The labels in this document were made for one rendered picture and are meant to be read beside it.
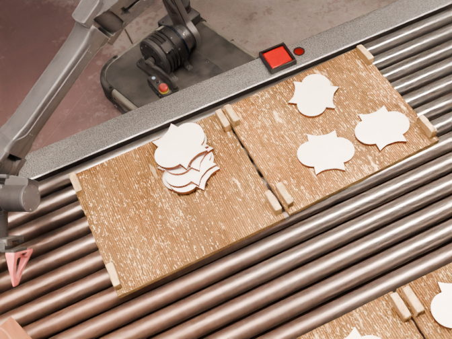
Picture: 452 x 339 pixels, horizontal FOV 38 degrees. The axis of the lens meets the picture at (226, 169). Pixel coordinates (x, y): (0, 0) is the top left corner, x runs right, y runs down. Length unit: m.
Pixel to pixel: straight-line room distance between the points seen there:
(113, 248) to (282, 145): 0.47
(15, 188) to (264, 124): 0.63
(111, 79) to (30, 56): 0.67
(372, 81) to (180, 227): 0.62
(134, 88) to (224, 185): 1.23
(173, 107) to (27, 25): 1.85
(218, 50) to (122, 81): 0.42
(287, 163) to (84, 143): 0.52
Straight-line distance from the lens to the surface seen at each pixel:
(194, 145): 1.54
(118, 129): 1.72
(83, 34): 1.38
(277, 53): 1.80
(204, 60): 2.71
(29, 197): 1.36
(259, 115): 1.66
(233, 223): 1.49
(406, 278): 1.47
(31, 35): 3.42
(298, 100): 1.67
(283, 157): 1.58
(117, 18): 1.39
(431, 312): 1.42
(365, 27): 1.89
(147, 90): 2.68
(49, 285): 1.55
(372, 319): 1.41
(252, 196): 1.53
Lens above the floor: 2.25
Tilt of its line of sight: 57 degrees down
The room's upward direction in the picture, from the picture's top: 9 degrees counter-clockwise
